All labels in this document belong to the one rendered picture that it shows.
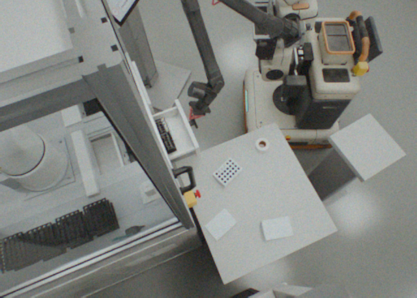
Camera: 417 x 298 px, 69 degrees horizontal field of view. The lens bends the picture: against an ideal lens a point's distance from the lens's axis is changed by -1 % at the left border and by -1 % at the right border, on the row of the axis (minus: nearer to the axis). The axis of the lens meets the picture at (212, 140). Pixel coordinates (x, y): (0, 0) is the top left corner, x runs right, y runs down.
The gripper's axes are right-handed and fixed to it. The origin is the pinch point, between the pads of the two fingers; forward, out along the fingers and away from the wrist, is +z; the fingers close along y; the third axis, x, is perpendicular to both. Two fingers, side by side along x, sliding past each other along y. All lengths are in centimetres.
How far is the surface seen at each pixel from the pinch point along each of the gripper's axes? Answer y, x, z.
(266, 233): -14, 63, 1
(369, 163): -69, 53, -31
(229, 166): -14.7, 26.6, 5.2
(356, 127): -74, 33, -35
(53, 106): 82, 50, -72
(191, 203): 13.2, 39.3, 8.2
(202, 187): -2.1, 30.8, 15.6
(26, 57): 83, 43, -72
